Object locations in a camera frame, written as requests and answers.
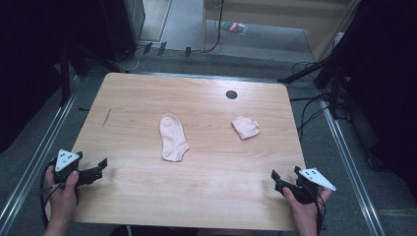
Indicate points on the black stand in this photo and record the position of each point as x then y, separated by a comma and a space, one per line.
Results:
65, 75
334, 88

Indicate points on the flat pink sock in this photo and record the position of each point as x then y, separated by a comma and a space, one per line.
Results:
172, 139

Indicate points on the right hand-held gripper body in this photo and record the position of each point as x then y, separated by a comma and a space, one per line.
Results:
311, 187

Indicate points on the folded pink sock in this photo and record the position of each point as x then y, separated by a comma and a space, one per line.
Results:
246, 127

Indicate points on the metal floor rail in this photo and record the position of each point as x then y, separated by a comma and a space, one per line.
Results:
352, 170
36, 157

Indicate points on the dark cabinet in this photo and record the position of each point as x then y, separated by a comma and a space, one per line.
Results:
118, 26

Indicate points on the beige wooden frame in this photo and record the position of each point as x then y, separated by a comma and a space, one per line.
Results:
262, 13

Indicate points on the colourful packet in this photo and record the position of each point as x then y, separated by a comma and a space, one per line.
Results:
234, 27

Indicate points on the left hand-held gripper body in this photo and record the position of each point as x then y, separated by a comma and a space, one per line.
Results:
69, 173

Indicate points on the person's left hand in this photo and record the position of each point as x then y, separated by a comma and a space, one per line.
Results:
64, 200

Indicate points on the person's right hand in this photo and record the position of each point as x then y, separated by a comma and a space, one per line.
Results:
306, 213

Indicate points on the black round table grommet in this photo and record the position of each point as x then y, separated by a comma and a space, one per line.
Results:
231, 94

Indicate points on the black power plug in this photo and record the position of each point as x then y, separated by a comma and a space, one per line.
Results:
148, 47
162, 48
188, 51

